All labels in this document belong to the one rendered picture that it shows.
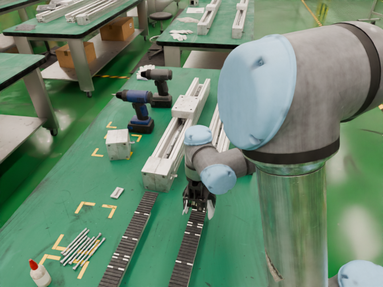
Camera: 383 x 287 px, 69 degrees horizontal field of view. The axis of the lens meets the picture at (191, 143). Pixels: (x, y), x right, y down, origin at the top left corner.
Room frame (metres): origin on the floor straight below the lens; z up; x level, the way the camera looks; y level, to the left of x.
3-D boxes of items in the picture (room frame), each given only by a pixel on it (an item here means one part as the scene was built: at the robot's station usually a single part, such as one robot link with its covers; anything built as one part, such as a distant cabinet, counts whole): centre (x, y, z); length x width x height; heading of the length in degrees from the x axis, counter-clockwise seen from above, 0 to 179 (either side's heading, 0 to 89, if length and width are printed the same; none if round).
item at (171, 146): (1.23, 0.02, 0.82); 0.80 x 0.10 x 0.09; 166
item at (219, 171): (0.52, -0.07, 1.11); 0.11 x 0.11 x 0.08; 21
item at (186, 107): (1.23, 0.02, 0.87); 0.16 x 0.11 x 0.07; 166
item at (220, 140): (1.18, -0.16, 0.82); 0.80 x 0.10 x 0.09; 166
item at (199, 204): (0.60, -0.02, 0.95); 0.09 x 0.08 x 0.12; 166
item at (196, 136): (0.60, -0.02, 1.11); 0.09 x 0.08 x 0.11; 21
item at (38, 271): (0.40, 0.43, 0.84); 0.04 x 0.04 x 0.12
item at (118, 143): (1.00, 0.31, 0.83); 0.11 x 0.10 x 0.10; 97
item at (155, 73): (1.44, 0.20, 0.89); 0.20 x 0.08 x 0.22; 85
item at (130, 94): (1.19, 0.28, 0.89); 0.20 x 0.08 x 0.22; 80
